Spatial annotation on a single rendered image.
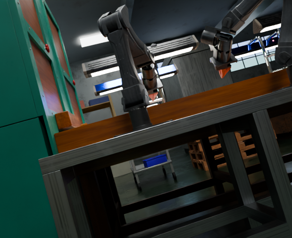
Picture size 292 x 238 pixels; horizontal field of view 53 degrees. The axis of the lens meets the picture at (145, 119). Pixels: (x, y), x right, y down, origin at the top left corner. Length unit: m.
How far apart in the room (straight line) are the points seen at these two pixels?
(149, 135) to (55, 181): 0.26
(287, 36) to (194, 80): 5.16
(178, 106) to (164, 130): 0.44
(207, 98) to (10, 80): 0.78
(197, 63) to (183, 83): 0.54
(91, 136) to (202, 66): 5.37
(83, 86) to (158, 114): 9.91
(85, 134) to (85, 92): 9.83
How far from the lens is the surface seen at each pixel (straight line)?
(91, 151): 0.75
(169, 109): 1.19
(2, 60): 1.26
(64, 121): 1.32
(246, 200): 1.13
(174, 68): 2.13
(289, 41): 1.18
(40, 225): 1.21
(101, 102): 8.05
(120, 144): 0.75
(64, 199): 0.77
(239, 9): 1.25
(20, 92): 1.21
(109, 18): 1.03
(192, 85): 6.25
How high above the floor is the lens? 0.64
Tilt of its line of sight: 4 degrees up
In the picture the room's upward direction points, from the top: 16 degrees counter-clockwise
